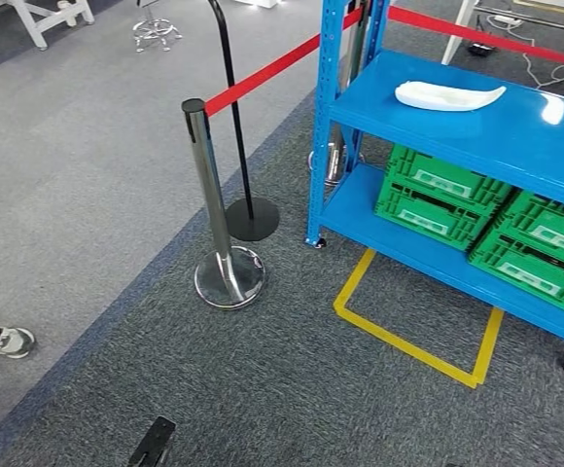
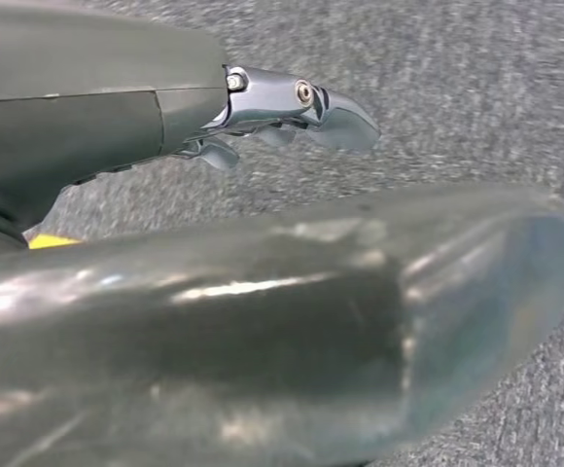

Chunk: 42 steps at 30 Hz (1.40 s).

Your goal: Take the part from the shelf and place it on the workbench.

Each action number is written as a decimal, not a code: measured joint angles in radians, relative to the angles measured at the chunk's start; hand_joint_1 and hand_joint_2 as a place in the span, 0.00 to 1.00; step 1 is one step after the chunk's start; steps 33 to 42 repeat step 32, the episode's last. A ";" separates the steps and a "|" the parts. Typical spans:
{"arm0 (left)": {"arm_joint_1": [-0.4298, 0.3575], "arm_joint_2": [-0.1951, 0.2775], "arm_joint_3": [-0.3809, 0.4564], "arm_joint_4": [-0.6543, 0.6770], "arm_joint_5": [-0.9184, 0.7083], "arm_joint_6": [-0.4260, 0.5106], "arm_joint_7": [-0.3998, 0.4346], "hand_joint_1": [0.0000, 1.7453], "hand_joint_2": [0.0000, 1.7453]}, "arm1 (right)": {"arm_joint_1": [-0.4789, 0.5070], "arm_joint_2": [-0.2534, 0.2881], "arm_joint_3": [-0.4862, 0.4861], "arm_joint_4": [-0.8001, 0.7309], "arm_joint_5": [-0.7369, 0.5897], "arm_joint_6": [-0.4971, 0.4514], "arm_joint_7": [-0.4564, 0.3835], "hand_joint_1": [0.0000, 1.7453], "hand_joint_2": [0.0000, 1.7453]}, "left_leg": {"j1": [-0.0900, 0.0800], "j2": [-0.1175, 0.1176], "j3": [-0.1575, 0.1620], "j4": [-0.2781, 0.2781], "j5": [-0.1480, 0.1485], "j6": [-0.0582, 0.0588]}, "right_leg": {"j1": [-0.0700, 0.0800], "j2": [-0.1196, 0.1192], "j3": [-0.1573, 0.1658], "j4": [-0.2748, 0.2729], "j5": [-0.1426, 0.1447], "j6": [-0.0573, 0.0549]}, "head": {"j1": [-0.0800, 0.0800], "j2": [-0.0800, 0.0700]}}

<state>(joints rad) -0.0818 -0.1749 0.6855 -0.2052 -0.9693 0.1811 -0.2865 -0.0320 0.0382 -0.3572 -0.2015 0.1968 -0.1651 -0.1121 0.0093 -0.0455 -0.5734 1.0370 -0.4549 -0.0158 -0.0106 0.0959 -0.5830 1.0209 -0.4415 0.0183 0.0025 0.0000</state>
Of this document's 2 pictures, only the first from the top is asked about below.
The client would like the blue metal shelf rack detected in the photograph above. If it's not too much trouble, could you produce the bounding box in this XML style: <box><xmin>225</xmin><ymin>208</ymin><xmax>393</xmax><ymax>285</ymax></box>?
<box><xmin>305</xmin><ymin>0</ymin><xmax>564</xmax><ymax>384</ymax></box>

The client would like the white curved plastic part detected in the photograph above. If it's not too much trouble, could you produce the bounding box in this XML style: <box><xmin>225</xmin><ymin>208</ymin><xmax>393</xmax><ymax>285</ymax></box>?
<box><xmin>394</xmin><ymin>80</ymin><xmax>507</xmax><ymax>113</ymax></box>

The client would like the black stanchion with round base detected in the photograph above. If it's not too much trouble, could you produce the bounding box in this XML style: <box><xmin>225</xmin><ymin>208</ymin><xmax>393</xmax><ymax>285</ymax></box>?
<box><xmin>207</xmin><ymin>0</ymin><xmax>282</xmax><ymax>243</ymax></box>

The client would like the chrome stanchion with round base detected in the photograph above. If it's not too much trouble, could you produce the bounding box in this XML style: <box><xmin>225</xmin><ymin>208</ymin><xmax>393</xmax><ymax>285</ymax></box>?
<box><xmin>309</xmin><ymin>0</ymin><xmax>371</xmax><ymax>188</ymax></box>
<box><xmin>181</xmin><ymin>97</ymin><xmax>267</xmax><ymax>312</ymax></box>

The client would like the red barrier belt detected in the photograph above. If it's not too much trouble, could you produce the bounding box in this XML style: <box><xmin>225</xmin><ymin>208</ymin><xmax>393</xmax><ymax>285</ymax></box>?
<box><xmin>388</xmin><ymin>5</ymin><xmax>564</xmax><ymax>71</ymax></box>
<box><xmin>203</xmin><ymin>7</ymin><xmax>363</xmax><ymax>119</ymax></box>

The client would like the green plastic crate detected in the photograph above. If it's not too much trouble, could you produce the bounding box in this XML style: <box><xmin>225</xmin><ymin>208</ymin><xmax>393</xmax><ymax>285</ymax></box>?
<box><xmin>467</xmin><ymin>190</ymin><xmax>564</xmax><ymax>317</ymax></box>
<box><xmin>374</xmin><ymin>142</ymin><xmax>514</xmax><ymax>253</ymax></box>

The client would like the chrome stool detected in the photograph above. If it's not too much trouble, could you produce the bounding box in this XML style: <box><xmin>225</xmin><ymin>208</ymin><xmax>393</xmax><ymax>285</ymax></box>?
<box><xmin>132</xmin><ymin>0</ymin><xmax>184</xmax><ymax>54</ymax></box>

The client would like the white desk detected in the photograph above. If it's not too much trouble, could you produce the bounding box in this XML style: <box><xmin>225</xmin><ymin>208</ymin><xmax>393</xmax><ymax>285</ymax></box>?
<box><xmin>442</xmin><ymin>0</ymin><xmax>564</xmax><ymax>66</ymax></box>

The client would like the black router on floor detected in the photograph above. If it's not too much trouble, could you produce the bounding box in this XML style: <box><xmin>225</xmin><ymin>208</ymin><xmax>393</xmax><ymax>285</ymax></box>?
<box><xmin>466</xmin><ymin>16</ymin><xmax>497</xmax><ymax>58</ymax></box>

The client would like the standing person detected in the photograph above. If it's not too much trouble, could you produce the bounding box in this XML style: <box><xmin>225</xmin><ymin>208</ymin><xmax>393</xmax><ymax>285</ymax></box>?
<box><xmin>0</xmin><ymin>296</ymin><xmax>36</xmax><ymax>408</ymax></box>

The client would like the white floor cable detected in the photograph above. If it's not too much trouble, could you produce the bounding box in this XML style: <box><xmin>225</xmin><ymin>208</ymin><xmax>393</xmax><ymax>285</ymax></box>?
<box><xmin>486</xmin><ymin>16</ymin><xmax>564</xmax><ymax>90</ymax></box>

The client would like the white frame leg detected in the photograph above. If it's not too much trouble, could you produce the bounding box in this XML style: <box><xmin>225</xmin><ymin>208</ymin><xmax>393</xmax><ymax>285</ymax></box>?
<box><xmin>7</xmin><ymin>0</ymin><xmax>95</xmax><ymax>52</ymax></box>

